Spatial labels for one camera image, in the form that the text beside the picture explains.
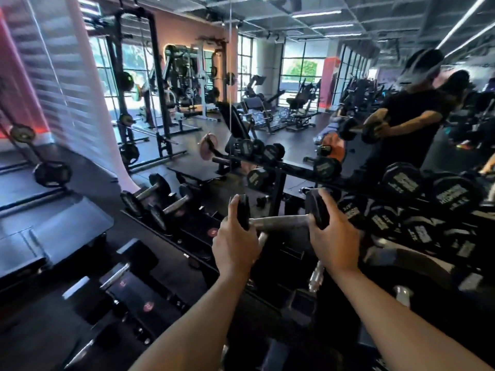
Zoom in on black power rack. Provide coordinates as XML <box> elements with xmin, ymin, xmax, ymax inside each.
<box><xmin>101</xmin><ymin>7</ymin><xmax>189</xmax><ymax>173</ymax></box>

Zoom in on person's left forearm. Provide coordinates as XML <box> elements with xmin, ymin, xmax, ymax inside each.
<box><xmin>129</xmin><ymin>266</ymin><xmax>250</xmax><ymax>371</ymax></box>

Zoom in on person's right hand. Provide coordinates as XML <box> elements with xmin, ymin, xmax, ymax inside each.
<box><xmin>307</xmin><ymin>188</ymin><xmax>363</xmax><ymax>276</ymax></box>

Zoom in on black round dumbbell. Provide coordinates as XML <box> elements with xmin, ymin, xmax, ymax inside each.
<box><xmin>120</xmin><ymin>173</ymin><xmax>172</xmax><ymax>218</ymax></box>
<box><xmin>150</xmin><ymin>184</ymin><xmax>195</xmax><ymax>233</ymax></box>

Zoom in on person's left hand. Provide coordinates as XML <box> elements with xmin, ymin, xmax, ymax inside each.
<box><xmin>211</xmin><ymin>195</ymin><xmax>264</xmax><ymax>279</ymax></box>

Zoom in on row of large black dumbbells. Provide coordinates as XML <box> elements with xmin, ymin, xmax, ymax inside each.
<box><xmin>336</xmin><ymin>162</ymin><xmax>495</xmax><ymax>276</ymax></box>

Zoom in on large wall mirror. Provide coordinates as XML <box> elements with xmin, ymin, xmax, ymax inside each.
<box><xmin>116</xmin><ymin>0</ymin><xmax>495</xmax><ymax>197</ymax></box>

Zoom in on black weight plate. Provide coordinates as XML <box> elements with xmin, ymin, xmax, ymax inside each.
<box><xmin>10</xmin><ymin>123</ymin><xmax>36</xmax><ymax>144</ymax></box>
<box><xmin>32</xmin><ymin>161</ymin><xmax>73</xmax><ymax>189</ymax></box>

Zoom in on black dumbbell rack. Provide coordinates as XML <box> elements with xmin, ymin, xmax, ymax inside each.
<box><xmin>121</xmin><ymin>150</ymin><xmax>495</xmax><ymax>371</ymax></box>

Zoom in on black flat bench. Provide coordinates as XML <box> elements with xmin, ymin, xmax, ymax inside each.
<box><xmin>0</xmin><ymin>196</ymin><xmax>115</xmax><ymax>284</ymax></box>

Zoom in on black hex dumbbell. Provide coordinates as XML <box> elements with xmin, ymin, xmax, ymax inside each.
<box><xmin>62</xmin><ymin>271</ymin><xmax>183</xmax><ymax>338</ymax></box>
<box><xmin>99</xmin><ymin>238</ymin><xmax>160</xmax><ymax>291</ymax></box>

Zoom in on white window blind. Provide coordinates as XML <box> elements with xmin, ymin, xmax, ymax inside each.
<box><xmin>7</xmin><ymin>0</ymin><xmax>141</xmax><ymax>194</ymax></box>

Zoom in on person's right forearm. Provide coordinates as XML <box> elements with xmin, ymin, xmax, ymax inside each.
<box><xmin>331</xmin><ymin>266</ymin><xmax>492</xmax><ymax>371</ymax></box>

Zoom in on black dumbbell with steel handle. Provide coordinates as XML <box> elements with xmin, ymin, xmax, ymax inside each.
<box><xmin>236</xmin><ymin>189</ymin><xmax>332</xmax><ymax>244</ymax></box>

